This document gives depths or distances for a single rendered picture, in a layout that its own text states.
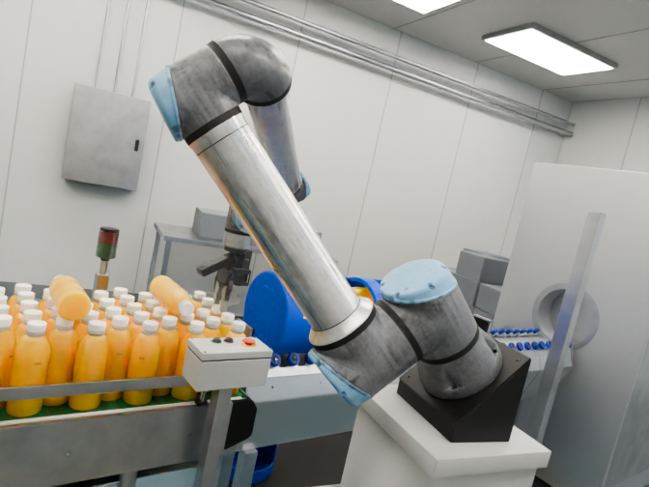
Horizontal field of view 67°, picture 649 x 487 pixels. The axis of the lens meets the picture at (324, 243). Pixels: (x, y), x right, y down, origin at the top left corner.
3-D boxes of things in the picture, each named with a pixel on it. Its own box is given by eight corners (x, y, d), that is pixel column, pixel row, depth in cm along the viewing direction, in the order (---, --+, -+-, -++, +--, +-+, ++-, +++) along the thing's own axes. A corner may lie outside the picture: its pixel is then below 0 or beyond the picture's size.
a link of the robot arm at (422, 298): (492, 327, 102) (460, 260, 96) (429, 376, 99) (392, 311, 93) (450, 302, 116) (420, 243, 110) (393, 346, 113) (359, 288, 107)
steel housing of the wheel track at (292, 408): (562, 400, 288) (578, 345, 284) (231, 467, 155) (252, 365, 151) (519, 379, 310) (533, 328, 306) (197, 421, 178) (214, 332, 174)
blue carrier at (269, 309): (446, 358, 211) (465, 295, 207) (275, 369, 158) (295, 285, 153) (400, 331, 233) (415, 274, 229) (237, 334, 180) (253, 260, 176)
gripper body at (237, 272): (248, 288, 155) (255, 251, 153) (223, 287, 149) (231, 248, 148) (238, 281, 161) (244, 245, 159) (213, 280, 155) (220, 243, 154)
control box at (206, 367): (266, 386, 131) (273, 349, 130) (195, 392, 119) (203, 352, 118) (248, 370, 139) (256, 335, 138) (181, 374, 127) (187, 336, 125)
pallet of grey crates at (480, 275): (540, 386, 513) (571, 276, 500) (484, 385, 477) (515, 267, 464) (464, 342, 619) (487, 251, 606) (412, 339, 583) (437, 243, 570)
